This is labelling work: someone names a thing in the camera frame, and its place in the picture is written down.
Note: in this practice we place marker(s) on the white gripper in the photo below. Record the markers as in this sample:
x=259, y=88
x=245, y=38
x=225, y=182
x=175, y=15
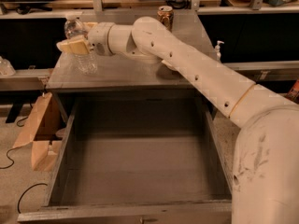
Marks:
x=98, y=38

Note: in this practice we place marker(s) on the clear plastic water bottle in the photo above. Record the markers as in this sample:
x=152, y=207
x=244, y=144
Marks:
x=76, y=33

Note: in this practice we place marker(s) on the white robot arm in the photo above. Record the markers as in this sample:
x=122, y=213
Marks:
x=266, y=159

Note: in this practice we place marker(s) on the grey cabinet with top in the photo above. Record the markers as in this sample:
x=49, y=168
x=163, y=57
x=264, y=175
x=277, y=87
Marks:
x=117, y=73

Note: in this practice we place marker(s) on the open grey top drawer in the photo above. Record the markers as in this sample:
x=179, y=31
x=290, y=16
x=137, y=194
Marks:
x=137, y=161

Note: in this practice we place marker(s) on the white pump dispenser bottle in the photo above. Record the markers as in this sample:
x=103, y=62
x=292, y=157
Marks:
x=218, y=49

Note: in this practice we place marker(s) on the gold crumpled soda can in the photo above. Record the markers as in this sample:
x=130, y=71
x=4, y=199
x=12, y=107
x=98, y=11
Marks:
x=165, y=15

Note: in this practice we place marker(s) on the white ceramic bowl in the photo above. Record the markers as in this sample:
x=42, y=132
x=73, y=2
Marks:
x=169, y=65

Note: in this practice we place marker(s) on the clear plastic container at left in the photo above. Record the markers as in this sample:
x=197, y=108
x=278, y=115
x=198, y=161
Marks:
x=6, y=68

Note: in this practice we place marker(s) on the open cardboard box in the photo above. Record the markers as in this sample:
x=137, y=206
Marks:
x=40, y=131

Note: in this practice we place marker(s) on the orange box at right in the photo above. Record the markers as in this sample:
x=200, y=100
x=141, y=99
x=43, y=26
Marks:
x=293, y=93

